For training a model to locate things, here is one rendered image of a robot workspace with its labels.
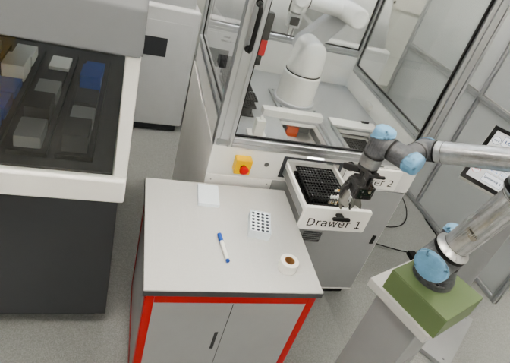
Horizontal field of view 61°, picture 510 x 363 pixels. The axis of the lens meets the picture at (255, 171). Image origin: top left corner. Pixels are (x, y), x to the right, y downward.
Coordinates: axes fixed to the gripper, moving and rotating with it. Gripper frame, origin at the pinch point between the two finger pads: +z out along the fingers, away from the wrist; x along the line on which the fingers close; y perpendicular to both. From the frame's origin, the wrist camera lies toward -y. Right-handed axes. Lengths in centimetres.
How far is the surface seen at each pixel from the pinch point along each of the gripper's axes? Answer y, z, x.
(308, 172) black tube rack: -29.4, 6.5, -3.2
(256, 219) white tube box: -8.0, 16.9, -29.4
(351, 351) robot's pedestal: 23, 61, 19
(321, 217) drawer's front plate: -1.4, 8.2, -6.5
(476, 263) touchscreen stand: -12, 43, 103
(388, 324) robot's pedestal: 29.0, 34.1, 21.0
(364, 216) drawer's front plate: -1.0, 5.7, 11.6
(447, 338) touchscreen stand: -1, 93, 106
